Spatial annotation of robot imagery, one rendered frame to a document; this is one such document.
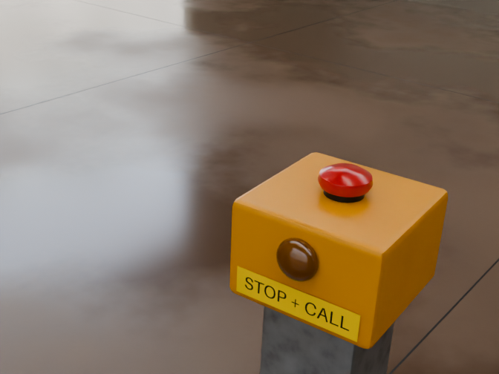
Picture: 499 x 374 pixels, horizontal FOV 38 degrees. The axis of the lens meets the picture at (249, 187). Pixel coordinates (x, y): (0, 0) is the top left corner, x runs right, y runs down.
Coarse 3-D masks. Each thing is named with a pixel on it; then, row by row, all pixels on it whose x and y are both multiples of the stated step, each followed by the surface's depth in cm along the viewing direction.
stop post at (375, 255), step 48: (288, 192) 53; (384, 192) 53; (432, 192) 54; (240, 240) 52; (336, 240) 47; (384, 240) 47; (432, 240) 54; (240, 288) 54; (288, 288) 51; (336, 288) 49; (384, 288) 47; (288, 336) 56; (336, 336) 50; (384, 336) 58
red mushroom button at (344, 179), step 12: (324, 168) 53; (336, 168) 52; (348, 168) 52; (360, 168) 52; (324, 180) 51; (336, 180) 51; (348, 180) 51; (360, 180) 51; (372, 180) 52; (336, 192) 51; (348, 192) 51; (360, 192) 51
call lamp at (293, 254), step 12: (288, 240) 49; (300, 240) 48; (276, 252) 50; (288, 252) 49; (300, 252) 48; (312, 252) 48; (288, 264) 49; (300, 264) 48; (312, 264) 48; (288, 276) 49; (300, 276) 49; (312, 276) 49
